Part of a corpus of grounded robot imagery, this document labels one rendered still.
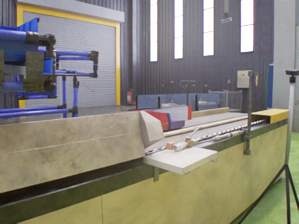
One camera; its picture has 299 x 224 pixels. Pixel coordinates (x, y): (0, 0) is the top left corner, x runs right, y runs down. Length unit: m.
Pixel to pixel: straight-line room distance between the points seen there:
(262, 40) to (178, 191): 9.68
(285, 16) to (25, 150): 6.37
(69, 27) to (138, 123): 11.51
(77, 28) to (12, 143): 11.89
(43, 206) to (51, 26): 11.42
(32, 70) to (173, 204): 0.93
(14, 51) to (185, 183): 0.99
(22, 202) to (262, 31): 10.39
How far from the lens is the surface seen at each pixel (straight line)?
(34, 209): 0.83
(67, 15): 12.42
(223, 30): 11.47
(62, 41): 12.09
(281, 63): 6.43
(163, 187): 1.14
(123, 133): 0.93
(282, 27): 6.57
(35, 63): 0.64
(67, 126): 0.81
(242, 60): 10.83
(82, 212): 0.91
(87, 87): 12.41
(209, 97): 8.35
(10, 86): 0.68
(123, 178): 0.96
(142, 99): 6.24
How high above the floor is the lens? 1.11
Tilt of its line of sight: 6 degrees down
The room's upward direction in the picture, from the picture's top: straight up
